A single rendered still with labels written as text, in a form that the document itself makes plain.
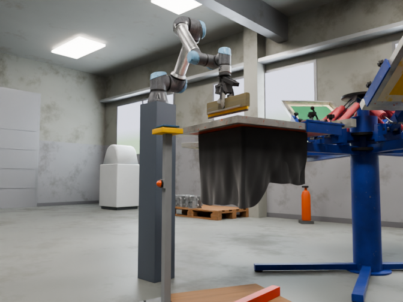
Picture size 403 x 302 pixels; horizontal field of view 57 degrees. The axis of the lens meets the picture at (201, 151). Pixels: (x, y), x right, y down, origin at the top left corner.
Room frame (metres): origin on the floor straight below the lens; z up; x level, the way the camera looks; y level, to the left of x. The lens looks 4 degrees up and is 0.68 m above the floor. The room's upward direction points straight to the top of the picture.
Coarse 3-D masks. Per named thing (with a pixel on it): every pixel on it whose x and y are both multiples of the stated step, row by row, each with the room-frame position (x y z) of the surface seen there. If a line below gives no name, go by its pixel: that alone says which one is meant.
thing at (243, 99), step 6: (234, 96) 2.03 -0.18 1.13; (240, 96) 1.99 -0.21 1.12; (246, 96) 1.95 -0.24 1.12; (210, 102) 2.23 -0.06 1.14; (216, 102) 2.18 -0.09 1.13; (228, 102) 2.08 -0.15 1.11; (234, 102) 2.03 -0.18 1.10; (240, 102) 1.99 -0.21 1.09; (246, 102) 1.96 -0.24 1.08; (210, 108) 2.23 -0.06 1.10; (216, 108) 2.18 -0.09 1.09
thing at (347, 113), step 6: (336, 108) 2.82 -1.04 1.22; (342, 108) 2.74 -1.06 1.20; (354, 108) 2.62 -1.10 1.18; (336, 114) 2.71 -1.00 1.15; (342, 114) 2.94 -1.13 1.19; (348, 114) 2.59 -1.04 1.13; (354, 114) 3.04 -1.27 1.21; (372, 114) 2.96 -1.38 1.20; (378, 114) 2.42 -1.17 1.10; (384, 114) 2.39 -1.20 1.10; (390, 114) 2.87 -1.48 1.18; (378, 120) 2.99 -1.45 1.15; (390, 120) 2.32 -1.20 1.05; (402, 126) 2.95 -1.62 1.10
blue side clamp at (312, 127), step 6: (306, 120) 2.04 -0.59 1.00; (312, 120) 2.06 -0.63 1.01; (318, 120) 2.09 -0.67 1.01; (306, 126) 2.05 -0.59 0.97; (312, 126) 2.06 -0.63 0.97; (318, 126) 2.09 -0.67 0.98; (324, 126) 2.12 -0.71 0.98; (330, 126) 2.15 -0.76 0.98; (336, 126) 2.17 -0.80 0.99; (318, 132) 2.09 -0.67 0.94; (324, 132) 2.12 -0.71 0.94; (330, 132) 2.15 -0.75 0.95; (336, 132) 2.17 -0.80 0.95
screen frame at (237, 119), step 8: (216, 120) 1.94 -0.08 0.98; (224, 120) 1.88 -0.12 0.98; (232, 120) 1.83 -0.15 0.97; (240, 120) 1.80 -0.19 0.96; (248, 120) 1.83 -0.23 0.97; (256, 120) 1.85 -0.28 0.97; (264, 120) 1.89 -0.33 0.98; (272, 120) 1.91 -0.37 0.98; (280, 120) 1.94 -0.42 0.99; (184, 128) 2.23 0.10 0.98; (192, 128) 2.15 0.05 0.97; (200, 128) 2.08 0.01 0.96; (208, 128) 2.01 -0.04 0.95; (288, 128) 2.00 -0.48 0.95; (296, 128) 2.01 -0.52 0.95; (304, 128) 2.04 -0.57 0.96; (312, 136) 2.37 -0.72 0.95
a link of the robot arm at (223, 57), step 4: (220, 48) 2.11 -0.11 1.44; (224, 48) 2.10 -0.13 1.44; (228, 48) 2.11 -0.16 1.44; (220, 52) 2.11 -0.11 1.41; (224, 52) 2.10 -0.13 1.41; (228, 52) 2.11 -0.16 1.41; (216, 56) 2.14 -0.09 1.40; (220, 56) 2.11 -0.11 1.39; (224, 56) 2.10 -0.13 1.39; (228, 56) 2.11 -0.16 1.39; (216, 60) 2.14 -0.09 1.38; (220, 60) 2.11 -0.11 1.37; (224, 60) 2.10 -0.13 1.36; (228, 60) 2.11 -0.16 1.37; (220, 64) 2.11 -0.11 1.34; (224, 64) 2.10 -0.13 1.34; (228, 64) 2.11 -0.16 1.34
